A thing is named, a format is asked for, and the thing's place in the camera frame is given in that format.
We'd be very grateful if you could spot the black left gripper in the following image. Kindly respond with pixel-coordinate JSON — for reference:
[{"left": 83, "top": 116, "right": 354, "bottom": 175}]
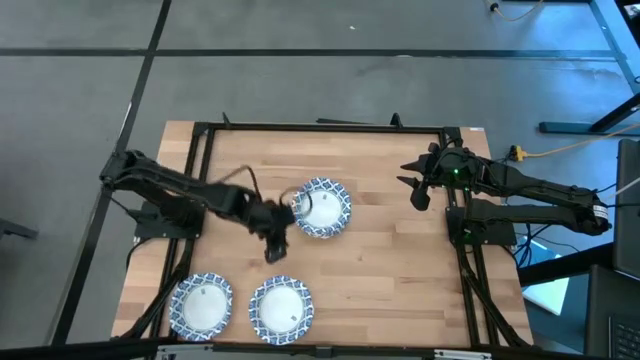
[{"left": 242, "top": 192, "right": 297, "bottom": 265}]

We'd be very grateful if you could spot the silver bottom rail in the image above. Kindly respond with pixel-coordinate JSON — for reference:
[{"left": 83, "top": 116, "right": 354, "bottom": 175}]
[{"left": 154, "top": 344, "right": 494, "bottom": 360}]

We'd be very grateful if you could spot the orange extension cord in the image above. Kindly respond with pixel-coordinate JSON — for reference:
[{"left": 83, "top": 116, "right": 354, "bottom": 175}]
[{"left": 508, "top": 122, "right": 640, "bottom": 163}]

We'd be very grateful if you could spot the white sheet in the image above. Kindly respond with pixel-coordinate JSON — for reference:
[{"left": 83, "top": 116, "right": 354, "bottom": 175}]
[{"left": 522, "top": 239, "right": 571, "bottom": 316}]

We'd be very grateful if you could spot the black desk leg frame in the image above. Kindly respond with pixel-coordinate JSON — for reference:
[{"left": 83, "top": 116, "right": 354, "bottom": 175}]
[{"left": 538, "top": 0, "right": 640, "bottom": 135}]

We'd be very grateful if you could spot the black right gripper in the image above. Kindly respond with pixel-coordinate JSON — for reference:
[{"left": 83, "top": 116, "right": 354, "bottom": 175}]
[{"left": 397, "top": 145, "right": 479, "bottom": 212}]

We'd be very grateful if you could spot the black cable bundle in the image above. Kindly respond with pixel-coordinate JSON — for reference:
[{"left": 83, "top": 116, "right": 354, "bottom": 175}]
[{"left": 512, "top": 222, "right": 566, "bottom": 269}]

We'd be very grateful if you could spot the orange cable black plug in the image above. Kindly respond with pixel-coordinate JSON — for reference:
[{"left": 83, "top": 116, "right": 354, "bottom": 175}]
[{"left": 485, "top": 0, "right": 545, "bottom": 23}]

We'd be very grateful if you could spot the black desk beam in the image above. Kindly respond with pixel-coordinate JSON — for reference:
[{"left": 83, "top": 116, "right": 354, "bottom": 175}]
[{"left": 517, "top": 242, "right": 616, "bottom": 287}]

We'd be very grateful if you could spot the dark grey equipment case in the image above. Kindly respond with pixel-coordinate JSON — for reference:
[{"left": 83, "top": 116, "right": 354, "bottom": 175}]
[{"left": 613, "top": 138, "right": 640, "bottom": 281}]

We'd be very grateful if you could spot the large blue patterned paper bowl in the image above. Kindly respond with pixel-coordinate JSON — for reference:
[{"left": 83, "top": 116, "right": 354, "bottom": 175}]
[{"left": 248, "top": 274, "right": 315, "bottom": 347}]

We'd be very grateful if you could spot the black aluminium table frame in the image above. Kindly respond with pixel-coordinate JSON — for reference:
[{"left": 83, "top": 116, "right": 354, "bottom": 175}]
[{"left": 113, "top": 112, "right": 534, "bottom": 351}]

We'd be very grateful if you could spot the black chair base leg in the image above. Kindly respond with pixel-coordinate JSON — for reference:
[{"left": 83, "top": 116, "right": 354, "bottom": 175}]
[{"left": 0, "top": 217, "right": 40, "bottom": 241}]

